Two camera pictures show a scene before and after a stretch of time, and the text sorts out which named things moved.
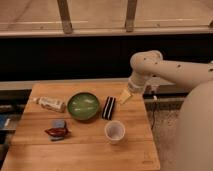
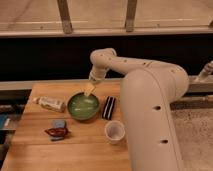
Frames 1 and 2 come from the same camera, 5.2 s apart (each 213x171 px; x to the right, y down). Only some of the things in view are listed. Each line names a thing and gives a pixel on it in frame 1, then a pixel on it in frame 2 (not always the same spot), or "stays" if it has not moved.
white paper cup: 115,132 stays
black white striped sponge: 109,107 stays
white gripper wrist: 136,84 to 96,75
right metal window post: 130,16 stays
